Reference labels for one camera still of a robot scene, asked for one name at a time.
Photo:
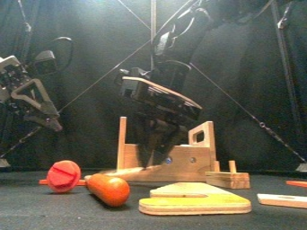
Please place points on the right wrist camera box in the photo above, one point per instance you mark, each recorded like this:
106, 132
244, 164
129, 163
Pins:
134, 72

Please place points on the wooden block with pegs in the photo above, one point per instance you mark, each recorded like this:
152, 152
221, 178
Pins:
227, 179

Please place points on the orange toy screwdriver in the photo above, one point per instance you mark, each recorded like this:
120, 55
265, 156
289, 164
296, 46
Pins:
108, 188

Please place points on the wooden toy toolbox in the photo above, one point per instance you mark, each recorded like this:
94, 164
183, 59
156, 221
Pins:
187, 163

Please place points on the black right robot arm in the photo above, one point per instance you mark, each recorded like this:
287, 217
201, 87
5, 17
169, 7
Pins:
187, 33

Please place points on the vertical metal frame pole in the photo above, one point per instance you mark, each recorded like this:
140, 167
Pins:
152, 30

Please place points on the yellow-edged wooden plate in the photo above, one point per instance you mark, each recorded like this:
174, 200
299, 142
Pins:
195, 202

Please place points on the orange flat toy piece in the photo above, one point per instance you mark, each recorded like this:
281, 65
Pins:
297, 183

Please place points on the thin diagonal brace rod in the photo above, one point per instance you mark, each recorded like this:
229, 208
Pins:
100, 81
239, 106

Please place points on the dark metal frame post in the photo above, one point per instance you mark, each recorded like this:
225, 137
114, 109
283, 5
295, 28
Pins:
285, 75

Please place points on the red toy screw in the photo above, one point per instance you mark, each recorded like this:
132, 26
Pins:
64, 176

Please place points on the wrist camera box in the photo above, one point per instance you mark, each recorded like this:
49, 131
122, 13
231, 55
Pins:
44, 62
134, 72

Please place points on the flat wooden strip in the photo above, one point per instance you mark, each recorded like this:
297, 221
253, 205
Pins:
281, 200

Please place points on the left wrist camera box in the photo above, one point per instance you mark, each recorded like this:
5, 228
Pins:
44, 62

